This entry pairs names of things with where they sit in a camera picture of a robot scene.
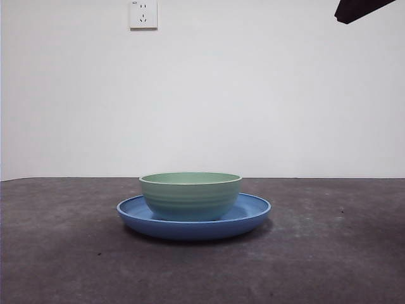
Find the green ribbed bowl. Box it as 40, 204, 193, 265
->
138, 172, 244, 222

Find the blue plate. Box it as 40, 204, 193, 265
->
116, 192, 272, 241

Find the white wall socket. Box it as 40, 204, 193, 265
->
129, 0, 158, 31

